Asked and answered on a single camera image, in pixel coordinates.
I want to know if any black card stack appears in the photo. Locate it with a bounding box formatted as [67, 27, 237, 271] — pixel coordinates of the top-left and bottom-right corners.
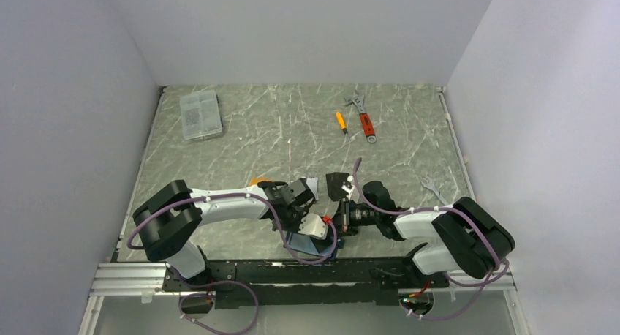
[325, 172, 349, 202]

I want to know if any clear plastic screw box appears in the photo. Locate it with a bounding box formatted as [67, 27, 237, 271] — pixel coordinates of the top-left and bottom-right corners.
[179, 90, 224, 140]

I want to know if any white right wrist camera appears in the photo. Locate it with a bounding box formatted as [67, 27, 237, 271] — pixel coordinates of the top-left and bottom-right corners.
[341, 175, 358, 200]

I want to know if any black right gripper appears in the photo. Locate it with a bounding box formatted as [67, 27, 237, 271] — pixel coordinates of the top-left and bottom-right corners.
[326, 199, 380, 237]

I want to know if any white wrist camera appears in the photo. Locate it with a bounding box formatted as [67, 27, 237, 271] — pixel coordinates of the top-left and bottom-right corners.
[298, 213, 330, 240]
[341, 175, 358, 200]

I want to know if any orange screwdriver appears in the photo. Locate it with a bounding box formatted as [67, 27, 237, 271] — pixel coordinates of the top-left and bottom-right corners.
[336, 111, 350, 139]

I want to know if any gold card stack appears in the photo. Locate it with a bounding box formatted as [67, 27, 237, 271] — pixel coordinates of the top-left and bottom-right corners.
[249, 177, 271, 186]

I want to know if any blue leather card holder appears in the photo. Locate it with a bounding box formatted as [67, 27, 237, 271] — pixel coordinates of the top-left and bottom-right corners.
[285, 232, 344, 259]

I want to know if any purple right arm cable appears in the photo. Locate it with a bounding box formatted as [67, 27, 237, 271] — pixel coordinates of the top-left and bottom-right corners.
[351, 157, 510, 323]

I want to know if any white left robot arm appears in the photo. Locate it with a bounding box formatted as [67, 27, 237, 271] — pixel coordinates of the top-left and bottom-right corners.
[126, 178, 330, 291]

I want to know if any black base frame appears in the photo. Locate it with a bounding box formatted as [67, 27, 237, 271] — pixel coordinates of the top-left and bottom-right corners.
[162, 257, 449, 309]

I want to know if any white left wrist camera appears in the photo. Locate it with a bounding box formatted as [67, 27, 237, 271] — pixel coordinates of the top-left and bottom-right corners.
[298, 213, 330, 240]

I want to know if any red adjustable wrench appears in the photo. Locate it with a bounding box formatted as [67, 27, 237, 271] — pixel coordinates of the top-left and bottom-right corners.
[344, 89, 377, 144]

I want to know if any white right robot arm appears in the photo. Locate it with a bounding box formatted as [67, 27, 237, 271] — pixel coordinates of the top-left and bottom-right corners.
[328, 178, 515, 287]

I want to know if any silver open-end wrench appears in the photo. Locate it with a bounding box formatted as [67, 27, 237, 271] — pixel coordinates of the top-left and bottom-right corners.
[420, 177, 449, 206]

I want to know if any white card stack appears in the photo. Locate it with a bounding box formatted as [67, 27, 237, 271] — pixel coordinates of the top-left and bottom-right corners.
[306, 177, 319, 200]

